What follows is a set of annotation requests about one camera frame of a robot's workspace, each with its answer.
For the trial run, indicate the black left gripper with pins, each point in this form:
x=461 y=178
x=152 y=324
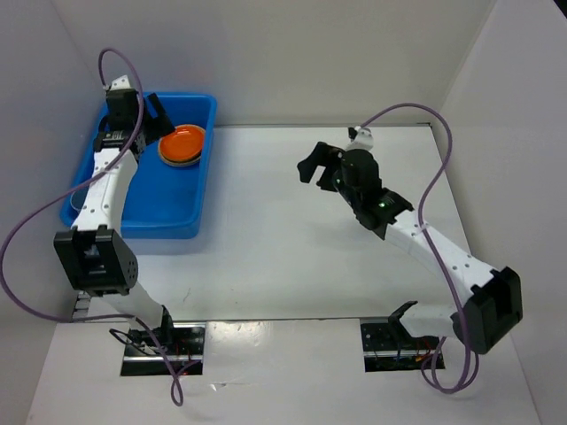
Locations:
x=161 y=122

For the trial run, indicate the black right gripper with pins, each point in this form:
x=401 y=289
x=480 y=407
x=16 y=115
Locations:
x=324 y=155

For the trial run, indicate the orange plastic plate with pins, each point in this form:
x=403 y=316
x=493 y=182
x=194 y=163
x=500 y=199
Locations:
x=183 y=145

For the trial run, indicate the tan woven wicker tray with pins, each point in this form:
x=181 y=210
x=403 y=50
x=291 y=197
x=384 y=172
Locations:
x=181 y=164

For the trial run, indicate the blue plastic cup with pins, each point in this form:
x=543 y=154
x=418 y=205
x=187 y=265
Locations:
x=77 y=199

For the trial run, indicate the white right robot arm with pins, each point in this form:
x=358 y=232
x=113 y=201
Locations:
x=489 y=301

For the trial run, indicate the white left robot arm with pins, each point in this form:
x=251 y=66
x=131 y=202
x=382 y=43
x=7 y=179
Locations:
x=92 y=252

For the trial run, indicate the blue plastic bin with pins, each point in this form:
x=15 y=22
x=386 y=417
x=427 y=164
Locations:
x=163 y=202

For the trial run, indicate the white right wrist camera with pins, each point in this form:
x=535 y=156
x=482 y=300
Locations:
x=360 y=138

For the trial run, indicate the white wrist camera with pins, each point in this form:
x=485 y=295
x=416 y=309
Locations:
x=360 y=138
x=120 y=83

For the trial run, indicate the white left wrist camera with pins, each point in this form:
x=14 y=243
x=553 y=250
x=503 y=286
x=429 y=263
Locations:
x=120 y=83

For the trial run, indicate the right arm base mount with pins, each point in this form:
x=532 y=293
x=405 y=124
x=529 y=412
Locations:
x=386 y=351

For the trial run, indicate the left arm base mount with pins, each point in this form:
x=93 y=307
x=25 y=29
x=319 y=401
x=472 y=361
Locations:
x=185 y=351

